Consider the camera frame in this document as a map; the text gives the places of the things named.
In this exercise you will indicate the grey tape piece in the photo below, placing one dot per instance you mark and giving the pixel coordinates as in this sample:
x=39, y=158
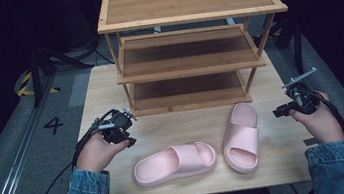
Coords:
x=310, y=142

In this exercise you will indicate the person's right hand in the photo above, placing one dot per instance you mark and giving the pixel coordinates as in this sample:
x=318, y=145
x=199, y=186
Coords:
x=323, y=124

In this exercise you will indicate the person's left hand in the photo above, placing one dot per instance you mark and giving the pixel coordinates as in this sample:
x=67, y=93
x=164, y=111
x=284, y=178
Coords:
x=95, y=154

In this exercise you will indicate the black metal stand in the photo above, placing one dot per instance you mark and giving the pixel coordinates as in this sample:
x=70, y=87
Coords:
x=298, y=50
x=35, y=78

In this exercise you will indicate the pink slide slipper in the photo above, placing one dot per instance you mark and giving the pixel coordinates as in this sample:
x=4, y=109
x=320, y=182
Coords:
x=184, y=157
x=240, y=135

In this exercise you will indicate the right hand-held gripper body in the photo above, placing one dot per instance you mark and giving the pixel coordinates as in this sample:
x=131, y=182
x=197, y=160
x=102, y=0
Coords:
x=305, y=101

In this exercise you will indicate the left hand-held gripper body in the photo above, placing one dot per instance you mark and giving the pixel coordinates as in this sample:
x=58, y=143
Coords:
x=117, y=121

